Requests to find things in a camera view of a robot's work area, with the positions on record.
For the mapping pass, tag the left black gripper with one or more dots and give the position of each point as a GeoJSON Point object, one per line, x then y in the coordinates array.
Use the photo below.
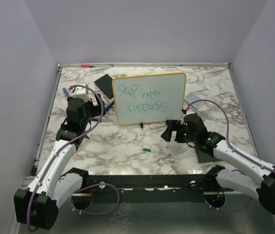
{"type": "Point", "coordinates": [96, 109]}

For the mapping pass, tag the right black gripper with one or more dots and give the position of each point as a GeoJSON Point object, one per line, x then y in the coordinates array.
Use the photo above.
{"type": "Point", "coordinates": [174, 125]}

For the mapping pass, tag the green whiteboard marker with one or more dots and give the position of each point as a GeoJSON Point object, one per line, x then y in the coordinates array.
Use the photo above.
{"type": "Point", "coordinates": [156, 152]}

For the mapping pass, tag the yellow framed whiteboard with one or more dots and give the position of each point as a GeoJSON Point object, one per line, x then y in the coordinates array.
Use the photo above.
{"type": "Point", "coordinates": [149, 98]}

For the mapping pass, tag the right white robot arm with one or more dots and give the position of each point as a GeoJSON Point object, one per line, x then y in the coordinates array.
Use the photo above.
{"type": "Point", "coordinates": [256, 178]}

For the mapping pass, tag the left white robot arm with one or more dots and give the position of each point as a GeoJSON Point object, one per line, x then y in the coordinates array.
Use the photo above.
{"type": "Point", "coordinates": [37, 206]}

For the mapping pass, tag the black box near whiteboard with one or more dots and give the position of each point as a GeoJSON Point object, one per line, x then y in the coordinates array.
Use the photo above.
{"type": "Point", "coordinates": [104, 83]}

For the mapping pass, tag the white whiteboard eraser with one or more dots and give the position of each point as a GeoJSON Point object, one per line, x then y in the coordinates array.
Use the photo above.
{"type": "Point", "coordinates": [191, 97]}

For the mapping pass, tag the black multitool pliers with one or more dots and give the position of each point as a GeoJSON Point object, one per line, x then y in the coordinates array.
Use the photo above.
{"type": "Point", "coordinates": [93, 122]}

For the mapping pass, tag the silver wrench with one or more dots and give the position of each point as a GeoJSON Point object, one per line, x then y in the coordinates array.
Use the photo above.
{"type": "Point", "coordinates": [202, 115]}

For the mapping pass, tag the blue red screwdriver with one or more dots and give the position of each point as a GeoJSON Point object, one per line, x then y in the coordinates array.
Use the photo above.
{"type": "Point", "coordinates": [66, 92]}

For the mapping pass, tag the black box front right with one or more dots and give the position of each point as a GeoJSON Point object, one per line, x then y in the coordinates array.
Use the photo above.
{"type": "Point", "coordinates": [204, 157]}

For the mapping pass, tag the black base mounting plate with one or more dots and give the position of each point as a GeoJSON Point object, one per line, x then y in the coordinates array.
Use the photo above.
{"type": "Point", "coordinates": [146, 188]}

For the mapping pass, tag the blue handled cutters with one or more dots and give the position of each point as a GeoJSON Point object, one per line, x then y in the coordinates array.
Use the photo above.
{"type": "Point", "coordinates": [108, 107]}

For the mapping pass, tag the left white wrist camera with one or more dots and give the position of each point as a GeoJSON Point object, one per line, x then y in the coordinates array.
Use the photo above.
{"type": "Point", "coordinates": [80, 92]}

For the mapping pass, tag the aluminium table frame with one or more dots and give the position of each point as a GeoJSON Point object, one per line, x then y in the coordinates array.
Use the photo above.
{"type": "Point", "coordinates": [113, 149]}

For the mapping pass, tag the red marker on rail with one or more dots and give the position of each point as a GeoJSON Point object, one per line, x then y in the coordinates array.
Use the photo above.
{"type": "Point", "coordinates": [87, 66]}

